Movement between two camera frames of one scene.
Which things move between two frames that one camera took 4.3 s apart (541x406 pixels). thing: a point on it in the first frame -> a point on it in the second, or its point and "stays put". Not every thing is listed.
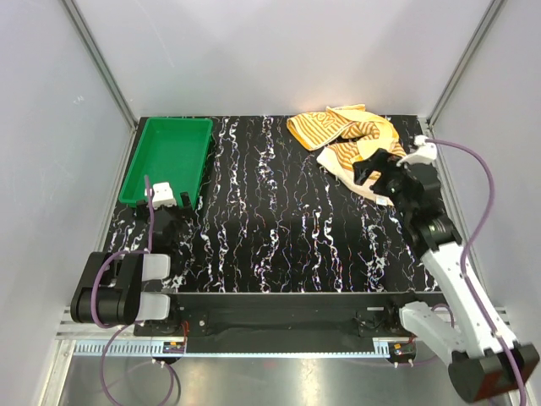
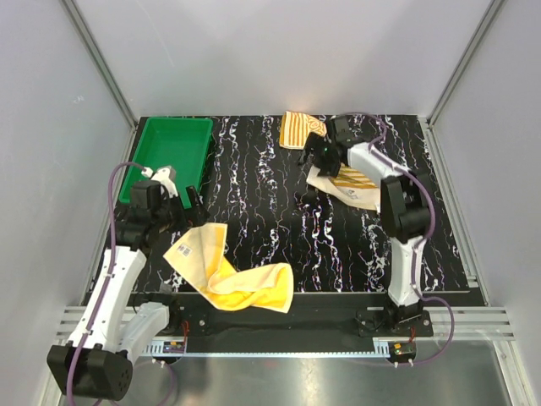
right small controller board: (402, 350) stays put
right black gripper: (381, 161) -> (315, 143)
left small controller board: (173, 347) stays put
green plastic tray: (172, 150) stays put
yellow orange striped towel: (356, 134) -> (297, 132)
